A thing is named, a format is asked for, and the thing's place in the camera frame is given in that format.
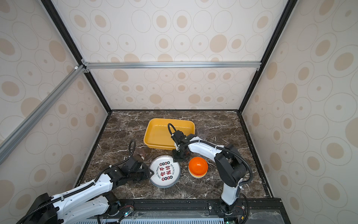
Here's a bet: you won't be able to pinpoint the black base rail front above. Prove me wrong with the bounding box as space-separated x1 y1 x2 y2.
75 198 291 224

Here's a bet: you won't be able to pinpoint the black frame post left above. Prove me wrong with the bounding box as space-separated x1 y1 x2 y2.
41 0 112 114

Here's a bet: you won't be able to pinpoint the white plate red characters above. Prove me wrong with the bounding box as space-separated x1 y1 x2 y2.
149 155 181 189

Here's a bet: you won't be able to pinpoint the yellow plastic bin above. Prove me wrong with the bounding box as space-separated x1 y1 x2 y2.
144 118 195 150

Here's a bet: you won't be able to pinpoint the black frame post right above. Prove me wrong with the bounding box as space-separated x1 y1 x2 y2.
237 0 298 115

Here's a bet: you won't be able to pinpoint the black frame post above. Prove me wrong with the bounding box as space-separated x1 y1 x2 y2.
237 0 298 115
41 0 112 114

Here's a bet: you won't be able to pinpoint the diagonal aluminium rail left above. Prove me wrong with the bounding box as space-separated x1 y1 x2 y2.
1 65 84 163

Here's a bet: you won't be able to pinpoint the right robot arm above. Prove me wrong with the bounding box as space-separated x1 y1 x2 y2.
170 130 253 206

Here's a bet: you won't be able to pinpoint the orange bowl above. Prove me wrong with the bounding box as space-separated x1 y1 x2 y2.
188 157 208 174

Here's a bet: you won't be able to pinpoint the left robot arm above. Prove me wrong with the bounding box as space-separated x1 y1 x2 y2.
18 155 153 224

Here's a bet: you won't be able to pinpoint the horizontal aluminium rail back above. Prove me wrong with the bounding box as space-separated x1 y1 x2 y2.
84 61 261 69

